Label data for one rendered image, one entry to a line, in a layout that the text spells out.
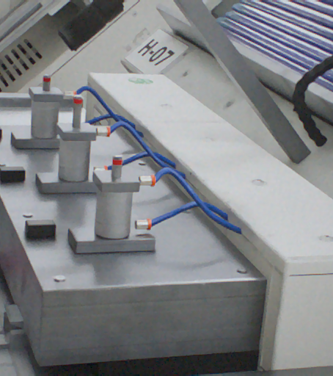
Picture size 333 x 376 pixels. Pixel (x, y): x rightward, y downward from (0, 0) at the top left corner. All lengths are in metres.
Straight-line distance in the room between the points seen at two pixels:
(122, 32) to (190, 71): 0.93
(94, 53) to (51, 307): 1.47
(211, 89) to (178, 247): 0.41
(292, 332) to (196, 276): 0.06
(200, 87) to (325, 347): 0.48
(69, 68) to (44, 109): 1.19
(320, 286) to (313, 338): 0.03
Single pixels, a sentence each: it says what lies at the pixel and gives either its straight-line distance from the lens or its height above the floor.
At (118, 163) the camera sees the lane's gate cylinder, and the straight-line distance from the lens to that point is 0.59.
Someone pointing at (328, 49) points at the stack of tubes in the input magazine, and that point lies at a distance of 0.86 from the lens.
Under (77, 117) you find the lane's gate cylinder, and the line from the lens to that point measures 0.69.
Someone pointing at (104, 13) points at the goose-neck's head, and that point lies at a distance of 0.65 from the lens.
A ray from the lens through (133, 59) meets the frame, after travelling 1.21.
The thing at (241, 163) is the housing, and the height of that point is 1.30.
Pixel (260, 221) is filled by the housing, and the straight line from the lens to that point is 0.62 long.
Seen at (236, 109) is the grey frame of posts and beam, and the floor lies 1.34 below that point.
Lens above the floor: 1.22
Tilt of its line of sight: 1 degrees up
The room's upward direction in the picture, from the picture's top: 50 degrees clockwise
